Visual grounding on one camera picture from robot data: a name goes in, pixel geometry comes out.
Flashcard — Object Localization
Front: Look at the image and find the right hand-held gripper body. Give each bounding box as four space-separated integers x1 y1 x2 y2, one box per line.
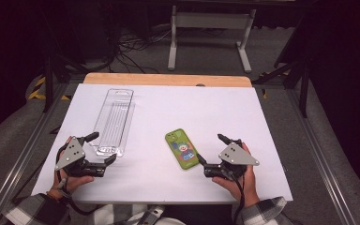
203 139 261 182

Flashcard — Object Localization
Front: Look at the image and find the green cartoon phone case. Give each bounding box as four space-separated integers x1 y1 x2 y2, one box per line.
164 127 201 171

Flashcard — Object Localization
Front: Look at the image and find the black tripod stand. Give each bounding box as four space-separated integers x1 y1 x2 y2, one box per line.
41 51 90 114

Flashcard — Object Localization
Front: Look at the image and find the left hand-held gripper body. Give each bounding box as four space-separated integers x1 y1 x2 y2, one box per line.
54 136 108 178

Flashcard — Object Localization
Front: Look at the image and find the tangle of black floor cables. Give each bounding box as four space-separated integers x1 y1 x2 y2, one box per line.
113 26 173 75

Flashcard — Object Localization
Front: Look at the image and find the white metal stand frame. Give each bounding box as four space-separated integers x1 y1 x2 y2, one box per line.
167 4 258 74

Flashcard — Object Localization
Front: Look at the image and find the white board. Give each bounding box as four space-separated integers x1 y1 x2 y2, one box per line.
31 82 294 205

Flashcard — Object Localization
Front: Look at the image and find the person's right hand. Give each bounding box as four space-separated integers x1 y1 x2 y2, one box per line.
212 142 261 208

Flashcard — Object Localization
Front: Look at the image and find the yellow black floor tape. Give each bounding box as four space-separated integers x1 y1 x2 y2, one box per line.
27 76 72 102

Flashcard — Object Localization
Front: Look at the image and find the black metal stand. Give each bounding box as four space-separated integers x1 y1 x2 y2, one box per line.
251 13 315 119

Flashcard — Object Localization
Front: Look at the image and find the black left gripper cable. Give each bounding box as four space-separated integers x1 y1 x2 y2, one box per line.
55 142 102 218

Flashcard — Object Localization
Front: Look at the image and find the person's left hand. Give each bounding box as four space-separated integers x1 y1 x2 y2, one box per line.
47 136 95 202

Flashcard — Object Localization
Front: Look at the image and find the aluminium rail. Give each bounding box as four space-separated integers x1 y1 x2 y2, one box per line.
0 83 73 225
284 88 359 225

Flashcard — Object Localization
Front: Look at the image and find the clear plastic tray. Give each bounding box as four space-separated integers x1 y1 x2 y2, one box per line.
91 88 136 158

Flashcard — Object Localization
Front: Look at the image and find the person's torso clothing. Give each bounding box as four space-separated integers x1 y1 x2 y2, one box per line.
87 203 236 225

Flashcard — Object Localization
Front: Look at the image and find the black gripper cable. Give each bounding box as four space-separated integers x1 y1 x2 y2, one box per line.
228 172 247 225
55 142 102 218

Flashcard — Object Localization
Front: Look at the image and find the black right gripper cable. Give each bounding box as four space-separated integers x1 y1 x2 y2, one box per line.
228 172 247 225

